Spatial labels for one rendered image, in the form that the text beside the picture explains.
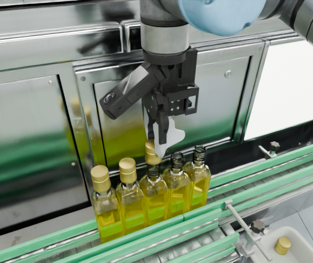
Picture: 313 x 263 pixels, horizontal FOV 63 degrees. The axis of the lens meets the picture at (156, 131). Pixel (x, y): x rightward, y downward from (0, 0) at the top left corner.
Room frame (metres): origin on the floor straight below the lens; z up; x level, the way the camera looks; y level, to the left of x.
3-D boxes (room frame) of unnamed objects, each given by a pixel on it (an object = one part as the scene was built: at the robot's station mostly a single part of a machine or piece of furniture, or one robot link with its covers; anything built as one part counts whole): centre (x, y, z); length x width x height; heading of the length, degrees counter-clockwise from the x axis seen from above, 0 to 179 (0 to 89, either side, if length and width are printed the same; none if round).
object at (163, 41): (0.41, -0.01, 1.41); 0.08 x 0.08 x 0.05
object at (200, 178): (0.44, -0.10, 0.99); 0.06 x 0.06 x 0.21; 24
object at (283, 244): (0.40, -0.38, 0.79); 0.04 x 0.04 x 0.04
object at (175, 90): (0.41, -0.02, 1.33); 0.09 x 0.08 x 0.12; 113
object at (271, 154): (0.63, -0.37, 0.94); 0.07 x 0.04 x 0.13; 23
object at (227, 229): (0.37, -0.21, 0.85); 0.09 x 0.04 x 0.07; 23
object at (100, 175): (0.35, 0.11, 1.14); 0.04 x 0.04 x 0.04
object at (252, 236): (0.35, -0.22, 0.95); 0.17 x 0.03 x 0.12; 23
